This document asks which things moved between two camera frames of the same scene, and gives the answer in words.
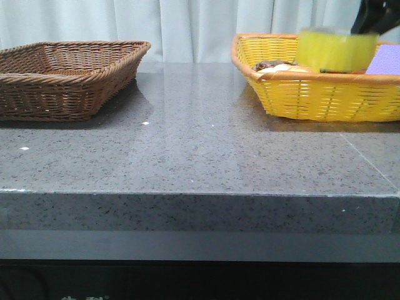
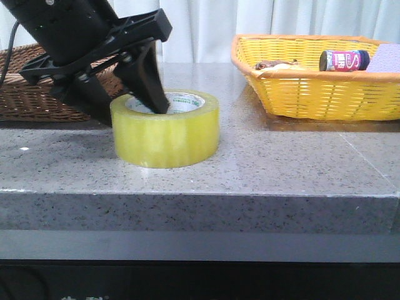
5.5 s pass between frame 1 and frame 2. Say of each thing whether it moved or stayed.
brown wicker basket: stayed
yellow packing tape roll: moved
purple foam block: stayed
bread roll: stayed
